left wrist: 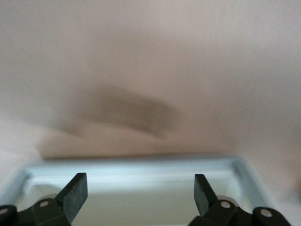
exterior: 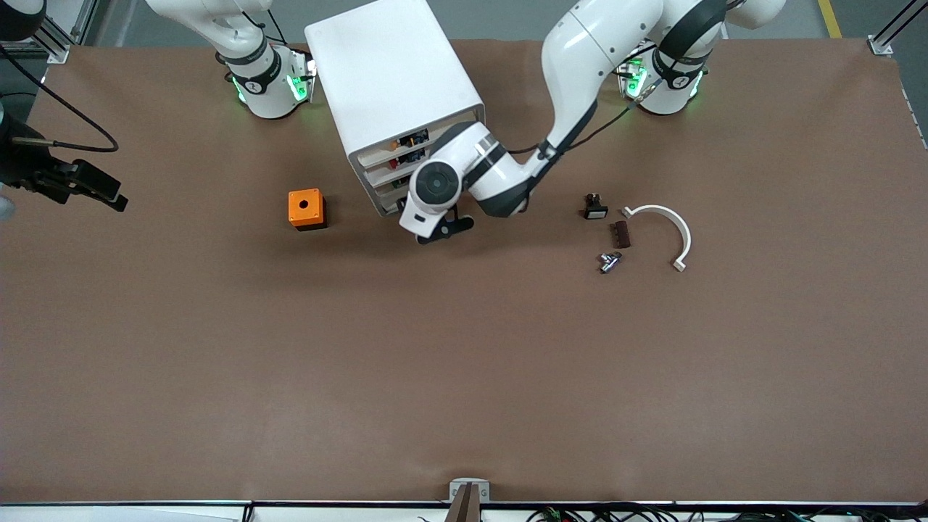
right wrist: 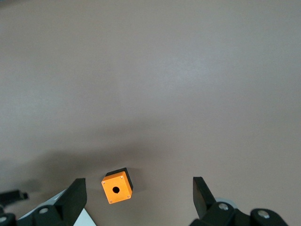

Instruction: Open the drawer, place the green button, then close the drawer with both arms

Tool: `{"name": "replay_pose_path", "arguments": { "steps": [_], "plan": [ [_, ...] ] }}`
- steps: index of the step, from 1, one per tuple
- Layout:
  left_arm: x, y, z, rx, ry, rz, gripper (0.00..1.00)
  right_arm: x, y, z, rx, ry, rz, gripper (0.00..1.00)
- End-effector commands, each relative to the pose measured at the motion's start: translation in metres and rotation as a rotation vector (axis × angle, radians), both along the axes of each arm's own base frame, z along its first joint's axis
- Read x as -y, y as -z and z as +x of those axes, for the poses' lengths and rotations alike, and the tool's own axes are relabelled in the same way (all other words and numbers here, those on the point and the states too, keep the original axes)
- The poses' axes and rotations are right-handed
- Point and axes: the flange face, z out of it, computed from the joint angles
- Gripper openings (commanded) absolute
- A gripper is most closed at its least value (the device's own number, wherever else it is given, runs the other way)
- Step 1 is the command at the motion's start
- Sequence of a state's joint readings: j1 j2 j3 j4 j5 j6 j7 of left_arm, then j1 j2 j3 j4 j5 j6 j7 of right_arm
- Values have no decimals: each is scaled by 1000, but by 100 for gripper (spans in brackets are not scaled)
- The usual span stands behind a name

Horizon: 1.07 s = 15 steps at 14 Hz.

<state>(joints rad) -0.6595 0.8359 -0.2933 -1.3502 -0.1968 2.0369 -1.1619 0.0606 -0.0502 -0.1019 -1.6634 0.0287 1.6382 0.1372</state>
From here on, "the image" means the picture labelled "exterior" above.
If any white curved plastic bracket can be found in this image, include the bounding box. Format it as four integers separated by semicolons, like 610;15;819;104
622;205;692;273

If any grey metal mounting bracket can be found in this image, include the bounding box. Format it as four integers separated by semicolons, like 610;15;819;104
449;478;491;504

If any white table edge frame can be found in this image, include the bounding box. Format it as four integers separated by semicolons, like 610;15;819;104
0;500;928;522

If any dark camera mount pole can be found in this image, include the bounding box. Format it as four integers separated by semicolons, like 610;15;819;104
444;484;483;522

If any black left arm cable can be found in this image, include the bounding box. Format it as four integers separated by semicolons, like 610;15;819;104
507;91;653;154

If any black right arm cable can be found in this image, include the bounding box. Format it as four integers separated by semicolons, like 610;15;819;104
0;43;120;154

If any brown table cover mat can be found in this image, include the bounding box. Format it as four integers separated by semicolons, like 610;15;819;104
0;38;928;505

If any aluminium frame profile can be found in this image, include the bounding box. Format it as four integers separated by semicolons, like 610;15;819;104
868;0;928;57
71;0;100;46
29;14;71;65

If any white drawer cabinet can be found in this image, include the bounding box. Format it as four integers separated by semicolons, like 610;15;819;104
304;0;485;217

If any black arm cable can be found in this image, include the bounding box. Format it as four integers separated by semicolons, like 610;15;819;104
0;43;120;154
507;91;653;154

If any orange button enclosure box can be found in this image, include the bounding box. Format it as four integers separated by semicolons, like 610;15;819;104
288;188;328;231

